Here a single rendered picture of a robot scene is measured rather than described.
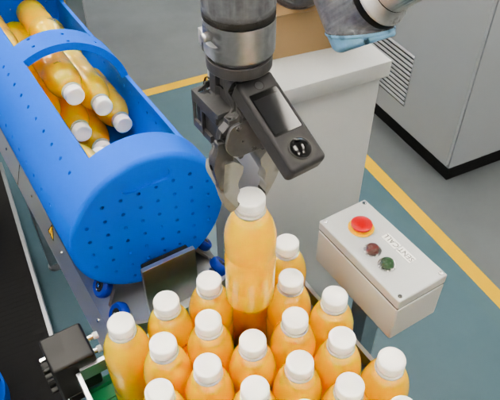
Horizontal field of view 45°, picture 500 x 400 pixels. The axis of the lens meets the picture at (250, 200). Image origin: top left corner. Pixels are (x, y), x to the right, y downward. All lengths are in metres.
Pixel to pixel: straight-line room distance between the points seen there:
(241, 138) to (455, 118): 2.02
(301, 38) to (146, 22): 2.71
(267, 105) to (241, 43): 0.07
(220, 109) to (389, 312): 0.46
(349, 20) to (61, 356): 0.73
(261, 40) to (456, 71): 2.01
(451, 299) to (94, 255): 1.63
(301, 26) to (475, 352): 1.39
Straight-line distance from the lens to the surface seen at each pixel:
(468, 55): 2.52
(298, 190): 1.46
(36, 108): 1.16
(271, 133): 0.62
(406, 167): 2.89
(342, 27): 1.11
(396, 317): 0.98
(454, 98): 2.63
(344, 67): 1.32
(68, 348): 1.03
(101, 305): 1.17
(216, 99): 0.69
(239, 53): 0.61
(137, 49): 3.72
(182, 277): 1.09
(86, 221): 0.98
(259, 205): 0.75
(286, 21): 1.30
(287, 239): 0.99
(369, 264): 0.98
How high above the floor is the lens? 1.84
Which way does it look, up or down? 44 degrees down
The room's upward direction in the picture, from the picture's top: straight up
